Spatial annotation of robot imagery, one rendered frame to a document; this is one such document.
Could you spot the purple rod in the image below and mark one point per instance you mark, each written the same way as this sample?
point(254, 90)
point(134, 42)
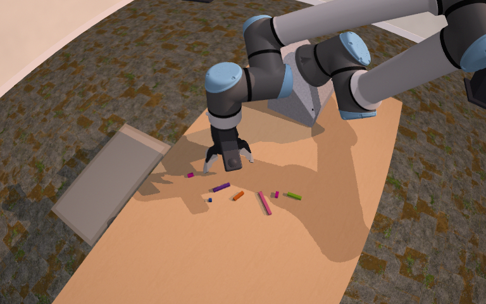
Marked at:
point(221, 187)

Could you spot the orange rod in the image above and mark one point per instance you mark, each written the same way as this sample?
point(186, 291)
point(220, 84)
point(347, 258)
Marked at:
point(238, 196)

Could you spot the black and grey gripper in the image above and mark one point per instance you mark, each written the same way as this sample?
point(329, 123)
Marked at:
point(211, 153)

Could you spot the lime green rod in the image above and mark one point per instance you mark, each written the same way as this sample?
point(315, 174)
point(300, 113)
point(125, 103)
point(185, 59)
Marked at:
point(294, 196)

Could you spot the pink rod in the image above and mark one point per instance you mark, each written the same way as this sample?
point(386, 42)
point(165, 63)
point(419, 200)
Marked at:
point(265, 203)

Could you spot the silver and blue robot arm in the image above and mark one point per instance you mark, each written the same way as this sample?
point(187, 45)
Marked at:
point(459, 46)

